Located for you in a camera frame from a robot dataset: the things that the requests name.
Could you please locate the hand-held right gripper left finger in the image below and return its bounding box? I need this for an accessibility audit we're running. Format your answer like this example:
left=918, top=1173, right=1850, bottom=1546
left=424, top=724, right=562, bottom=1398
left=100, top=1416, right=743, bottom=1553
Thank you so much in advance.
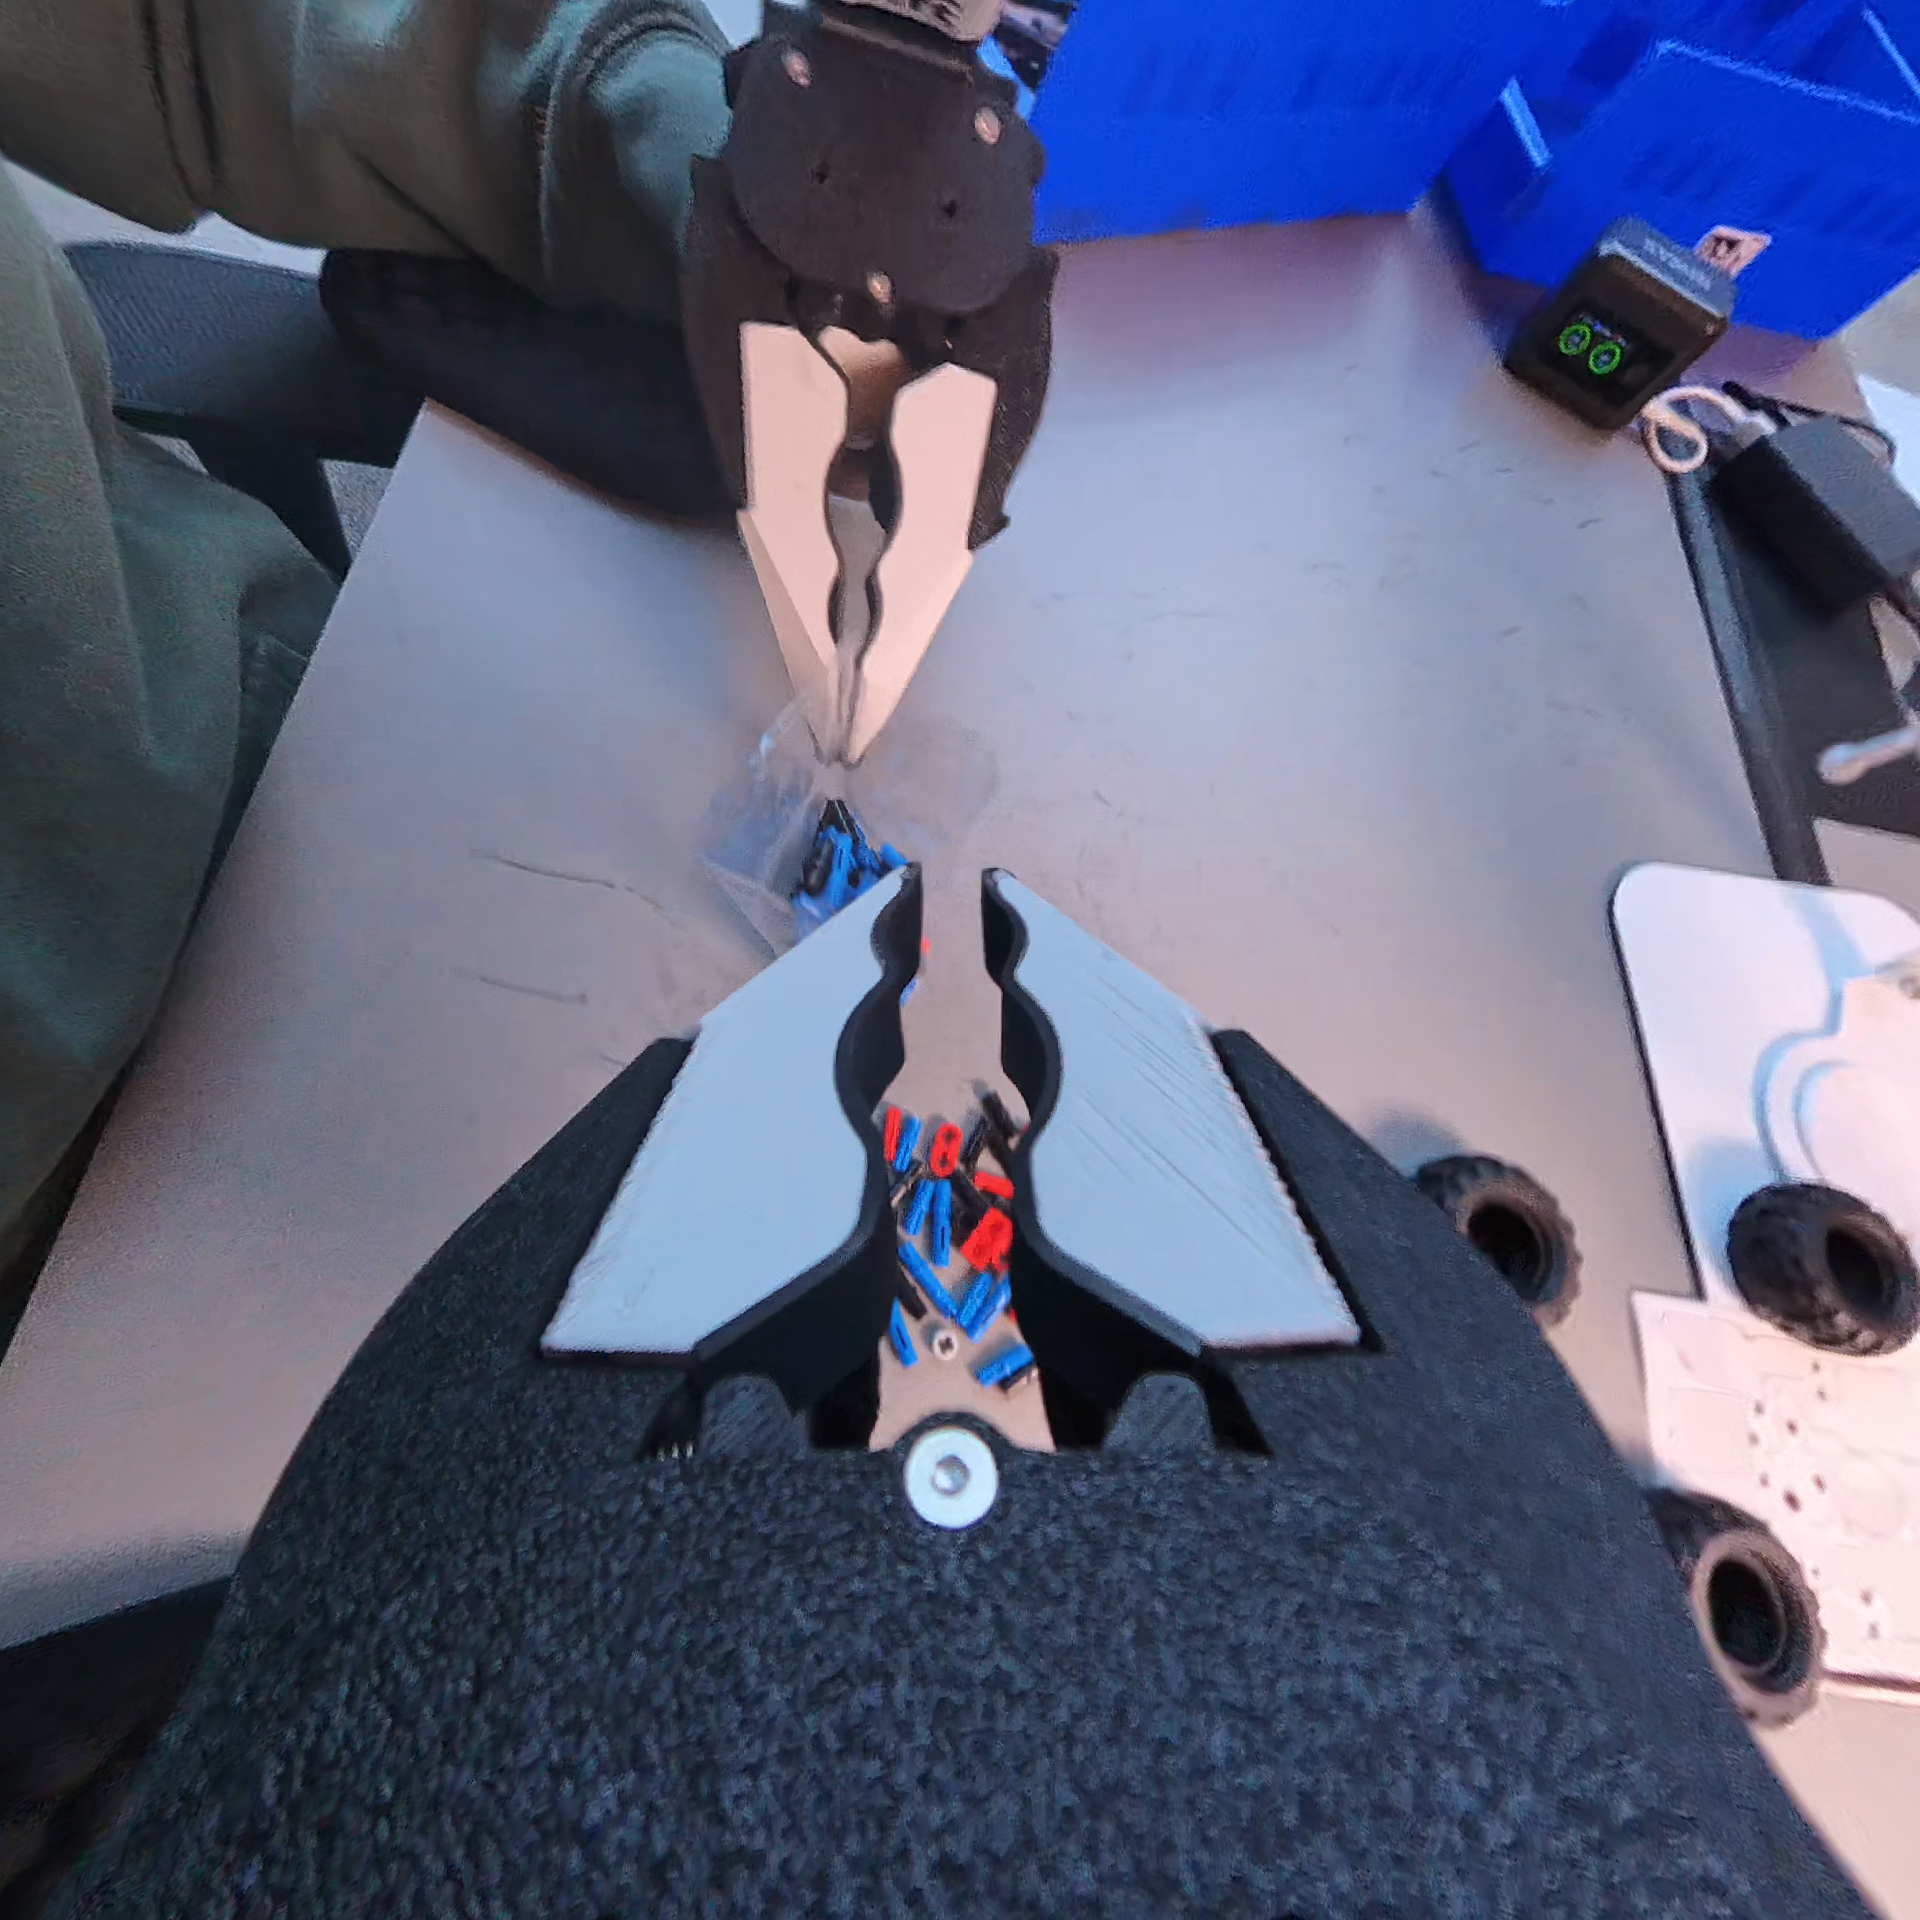
left=541, top=872, right=924, bottom=1368

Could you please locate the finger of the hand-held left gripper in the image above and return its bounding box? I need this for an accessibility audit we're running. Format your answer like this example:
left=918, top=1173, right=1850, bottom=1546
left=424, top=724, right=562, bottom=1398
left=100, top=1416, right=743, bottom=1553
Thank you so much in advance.
left=852, top=368, right=1000, bottom=762
left=735, top=321, right=879, bottom=755

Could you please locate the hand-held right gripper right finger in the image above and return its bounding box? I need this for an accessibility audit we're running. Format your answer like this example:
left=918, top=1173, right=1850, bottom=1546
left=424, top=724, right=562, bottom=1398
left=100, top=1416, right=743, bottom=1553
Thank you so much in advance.
left=985, top=872, right=1366, bottom=1358

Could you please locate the large pile of toy pins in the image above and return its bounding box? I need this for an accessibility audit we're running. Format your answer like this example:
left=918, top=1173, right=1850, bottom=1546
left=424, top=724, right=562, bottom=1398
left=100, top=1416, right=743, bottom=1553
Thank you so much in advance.
left=870, top=1082, right=1039, bottom=1393

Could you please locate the small cluster of toy pins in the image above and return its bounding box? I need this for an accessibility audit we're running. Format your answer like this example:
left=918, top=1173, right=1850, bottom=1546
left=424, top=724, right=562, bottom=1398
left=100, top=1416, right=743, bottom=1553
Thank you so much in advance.
left=786, top=795, right=913, bottom=921

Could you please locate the black toy tyre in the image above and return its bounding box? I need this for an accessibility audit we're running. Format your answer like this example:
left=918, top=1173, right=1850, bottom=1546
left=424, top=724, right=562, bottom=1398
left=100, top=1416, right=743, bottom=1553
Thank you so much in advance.
left=1725, top=1178, right=1920, bottom=1360
left=1640, top=1483, right=1828, bottom=1722
left=1407, top=1152, right=1586, bottom=1325

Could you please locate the clear plastic bag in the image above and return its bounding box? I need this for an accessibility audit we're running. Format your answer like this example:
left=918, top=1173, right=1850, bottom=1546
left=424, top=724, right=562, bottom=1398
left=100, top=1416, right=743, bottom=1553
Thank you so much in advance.
left=703, top=698, right=924, bottom=952

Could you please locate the grey desk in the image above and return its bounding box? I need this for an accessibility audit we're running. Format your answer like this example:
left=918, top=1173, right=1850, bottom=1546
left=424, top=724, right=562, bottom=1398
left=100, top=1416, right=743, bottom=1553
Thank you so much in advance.
left=0, top=211, right=1920, bottom=1920

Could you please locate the white desk lamp stand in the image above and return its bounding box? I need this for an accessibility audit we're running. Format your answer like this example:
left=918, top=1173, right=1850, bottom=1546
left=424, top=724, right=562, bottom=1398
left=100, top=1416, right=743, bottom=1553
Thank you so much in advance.
left=1612, top=861, right=1920, bottom=1277

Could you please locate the black desk mat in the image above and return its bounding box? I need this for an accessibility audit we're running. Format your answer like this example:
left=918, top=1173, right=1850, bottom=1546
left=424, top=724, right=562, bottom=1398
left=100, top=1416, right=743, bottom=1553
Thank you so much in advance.
left=1666, top=450, right=1920, bottom=889

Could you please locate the black padded armrest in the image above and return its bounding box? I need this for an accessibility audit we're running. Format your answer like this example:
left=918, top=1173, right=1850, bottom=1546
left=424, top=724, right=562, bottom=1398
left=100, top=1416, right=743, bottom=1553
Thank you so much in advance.
left=314, top=246, right=745, bottom=518

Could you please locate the blue storage bin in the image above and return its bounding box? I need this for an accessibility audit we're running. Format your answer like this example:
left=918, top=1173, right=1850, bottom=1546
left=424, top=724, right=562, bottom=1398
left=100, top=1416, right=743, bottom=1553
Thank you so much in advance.
left=1021, top=0, right=1576, bottom=250
left=1439, top=0, right=1920, bottom=341

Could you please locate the black chair seat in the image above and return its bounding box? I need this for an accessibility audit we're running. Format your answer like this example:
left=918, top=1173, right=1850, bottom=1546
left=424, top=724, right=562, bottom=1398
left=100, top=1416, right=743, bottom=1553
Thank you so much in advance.
left=62, top=240, right=428, bottom=578

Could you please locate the white sticker sheet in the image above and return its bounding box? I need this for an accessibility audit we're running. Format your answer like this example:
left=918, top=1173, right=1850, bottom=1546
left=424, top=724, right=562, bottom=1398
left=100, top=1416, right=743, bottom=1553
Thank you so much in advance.
left=1628, top=1284, right=1920, bottom=1692

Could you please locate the black charger with green display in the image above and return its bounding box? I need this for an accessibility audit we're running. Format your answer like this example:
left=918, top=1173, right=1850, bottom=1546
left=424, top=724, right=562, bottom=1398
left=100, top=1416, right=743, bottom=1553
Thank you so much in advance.
left=1502, top=217, right=1743, bottom=435

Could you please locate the black power adapter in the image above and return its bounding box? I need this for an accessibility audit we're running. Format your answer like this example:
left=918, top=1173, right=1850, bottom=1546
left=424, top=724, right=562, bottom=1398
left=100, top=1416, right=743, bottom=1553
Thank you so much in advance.
left=1722, top=412, right=1920, bottom=625

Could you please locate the white cable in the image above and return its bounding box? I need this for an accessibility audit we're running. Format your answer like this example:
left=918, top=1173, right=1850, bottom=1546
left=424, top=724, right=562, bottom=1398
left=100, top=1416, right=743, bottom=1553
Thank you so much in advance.
left=1640, top=381, right=1807, bottom=489

